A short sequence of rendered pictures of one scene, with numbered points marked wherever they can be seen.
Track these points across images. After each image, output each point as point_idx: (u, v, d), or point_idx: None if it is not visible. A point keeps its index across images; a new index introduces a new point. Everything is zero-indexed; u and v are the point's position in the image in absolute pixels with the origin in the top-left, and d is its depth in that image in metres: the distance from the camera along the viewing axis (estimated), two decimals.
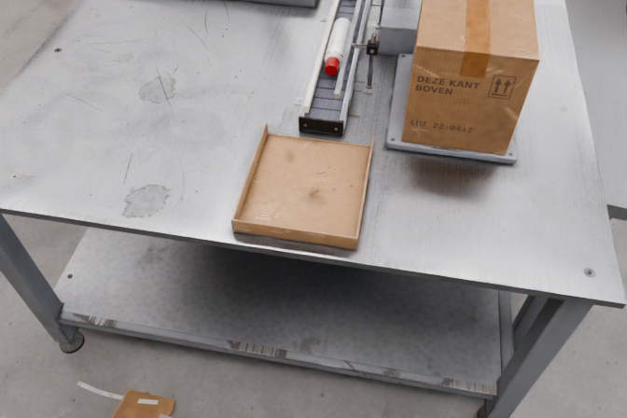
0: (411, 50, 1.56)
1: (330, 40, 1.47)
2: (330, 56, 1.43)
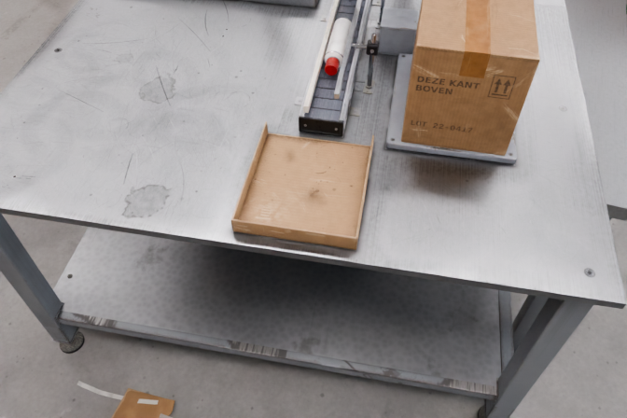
0: (411, 50, 1.56)
1: (330, 40, 1.47)
2: (330, 56, 1.43)
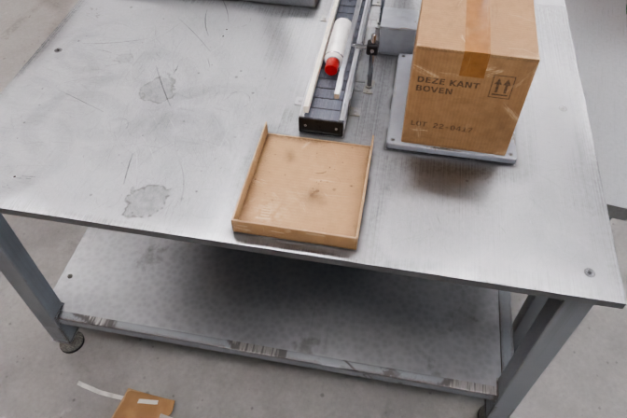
0: (411, 50, 1.56)
1: (330, 40, 1.47)
2: (330, 56, 1.43)
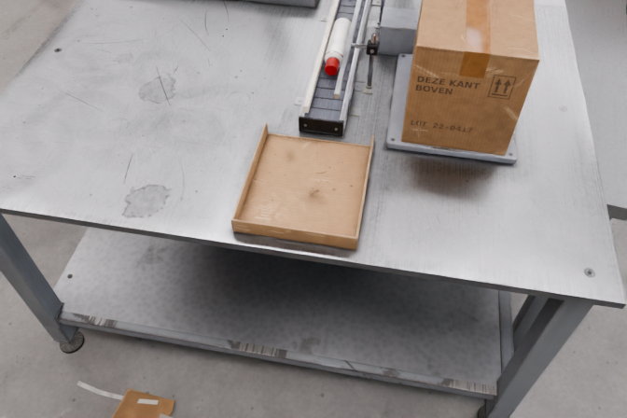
0: (411, 50, 1.56)
1: (330, 40, 1.47)
2: (330, 56, 1.43)
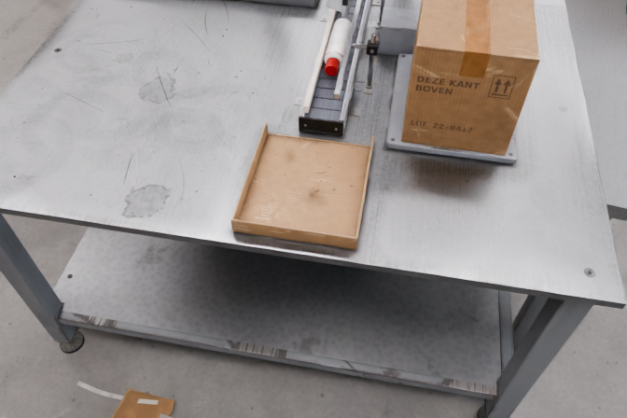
0: (411, 50, 1.56)
1: (330, 40, 1.47)
2: (330, 56, 1.43)
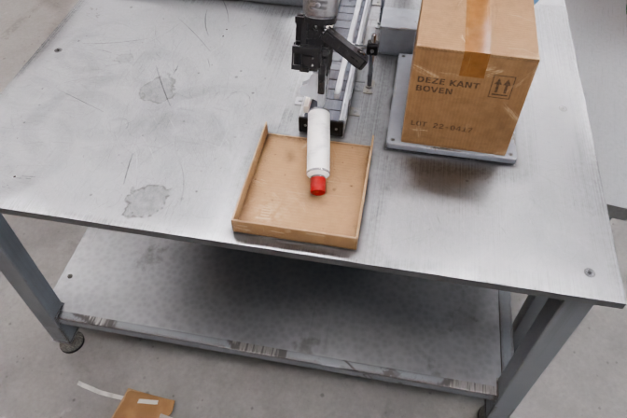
0: (411, 50, 1.56)
1: (307, 150, 1.26)
2: (311, 175, 1.23)
